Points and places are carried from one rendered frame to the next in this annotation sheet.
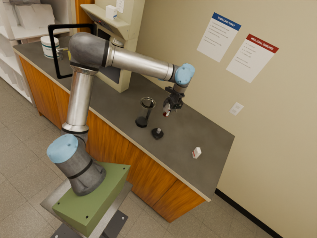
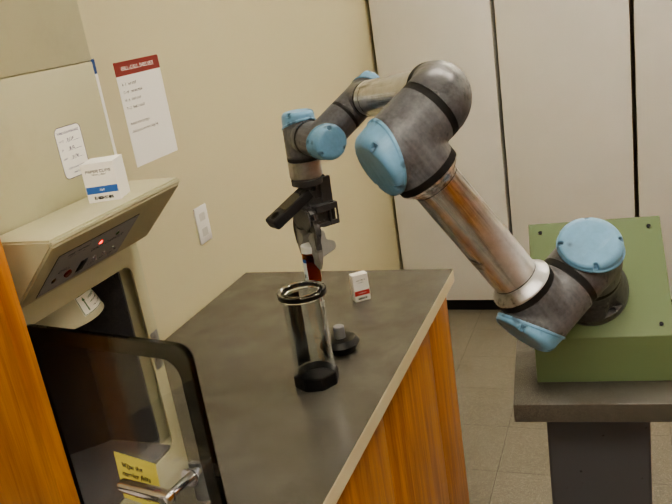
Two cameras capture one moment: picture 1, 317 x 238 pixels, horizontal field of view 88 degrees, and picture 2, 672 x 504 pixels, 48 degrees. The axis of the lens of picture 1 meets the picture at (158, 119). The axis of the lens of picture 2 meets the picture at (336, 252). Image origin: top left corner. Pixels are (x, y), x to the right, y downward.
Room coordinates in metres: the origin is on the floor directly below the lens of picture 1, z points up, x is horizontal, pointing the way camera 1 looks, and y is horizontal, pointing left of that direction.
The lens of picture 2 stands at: (0.61, 1.64, 1.74)
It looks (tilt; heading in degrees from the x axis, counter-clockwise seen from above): 18 degrees down; 276
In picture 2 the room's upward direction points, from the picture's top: 9 degrees counter-clockwise
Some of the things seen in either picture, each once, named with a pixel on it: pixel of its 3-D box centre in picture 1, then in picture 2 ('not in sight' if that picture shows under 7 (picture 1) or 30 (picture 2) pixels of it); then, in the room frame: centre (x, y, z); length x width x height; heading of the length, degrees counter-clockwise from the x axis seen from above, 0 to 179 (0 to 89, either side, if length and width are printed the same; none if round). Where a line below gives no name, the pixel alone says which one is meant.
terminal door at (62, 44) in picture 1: (74, 52); (133, 467); (1.02, 0.77, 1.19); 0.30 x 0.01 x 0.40; 153
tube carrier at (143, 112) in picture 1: (145, 112); (309, 333); (0.86, 0.11, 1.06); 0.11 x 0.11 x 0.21
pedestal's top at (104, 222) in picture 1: (91, 194); (593, 373); (0.26, 0.17, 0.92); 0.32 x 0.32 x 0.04; 79
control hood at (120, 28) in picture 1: (104, 22); (98, 238); (1.07, 0.57, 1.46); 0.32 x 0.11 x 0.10; 73
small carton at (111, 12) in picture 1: (111, 12); (105, 178); (1.06, 0.52, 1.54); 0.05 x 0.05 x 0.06; 2
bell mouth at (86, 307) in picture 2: (121, 38); (45, 304); (1.22, 0.51, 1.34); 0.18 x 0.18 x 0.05
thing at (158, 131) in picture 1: (158, 132); (340, 338); (0.81, -0.04, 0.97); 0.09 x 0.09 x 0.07
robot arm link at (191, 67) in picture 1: (185, 75); (301, 135); (0.82, -0.04, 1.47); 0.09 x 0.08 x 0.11; 120
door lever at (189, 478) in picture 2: not in sight; (156, 484); (0.97, 0.83, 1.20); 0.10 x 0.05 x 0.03; 153
